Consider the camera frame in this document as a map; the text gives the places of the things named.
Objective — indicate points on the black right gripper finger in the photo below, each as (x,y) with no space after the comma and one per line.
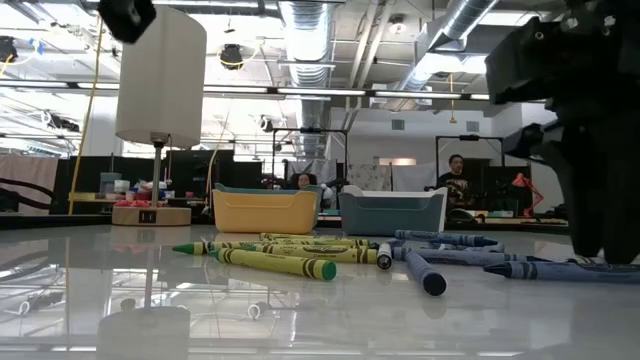
(585,200)
(622,200)

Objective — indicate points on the white crayon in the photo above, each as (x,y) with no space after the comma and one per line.
(384,257)

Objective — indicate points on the yellow-green crayon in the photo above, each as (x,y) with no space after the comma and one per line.
(320,254)
(275,263)
(320,243)
(290,236)
(215,247)

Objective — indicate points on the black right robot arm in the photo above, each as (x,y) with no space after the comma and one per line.
(575,50)

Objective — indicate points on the red desk lamp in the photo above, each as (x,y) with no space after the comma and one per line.
(530,187)

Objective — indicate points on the white shade wooden base lamp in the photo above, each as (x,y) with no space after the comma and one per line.
(161,75)

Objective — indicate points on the person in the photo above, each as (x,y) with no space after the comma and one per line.
(457,182)
(303,180)

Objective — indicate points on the black partition panels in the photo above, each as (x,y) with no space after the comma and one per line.
(80,175)

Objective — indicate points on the cluttered workbench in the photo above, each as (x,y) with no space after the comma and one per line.
(107,182)

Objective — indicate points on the pink cloth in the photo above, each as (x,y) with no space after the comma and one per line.
(30,165)

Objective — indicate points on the blue-grey plastic bin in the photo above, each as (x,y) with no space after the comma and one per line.
(390,217)

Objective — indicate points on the long ceiling light strip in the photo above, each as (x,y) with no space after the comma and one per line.
(350,92)

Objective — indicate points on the yellow-orange plastic bin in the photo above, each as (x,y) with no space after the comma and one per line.
(265,212)

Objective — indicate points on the teal plastic bin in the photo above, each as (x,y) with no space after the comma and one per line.
(320,192)

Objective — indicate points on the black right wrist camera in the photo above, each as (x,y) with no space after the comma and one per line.
(530,142)

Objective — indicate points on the black ceiling camera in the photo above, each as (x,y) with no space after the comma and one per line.
(231,56)

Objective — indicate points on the black rig frame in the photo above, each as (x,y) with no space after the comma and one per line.
(310,130)
(470,137)

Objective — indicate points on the silver ventilation duct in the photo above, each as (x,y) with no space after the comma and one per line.
(307,50)
(465,20)

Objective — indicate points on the black aluminium table frame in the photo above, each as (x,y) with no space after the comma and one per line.
(150,220)

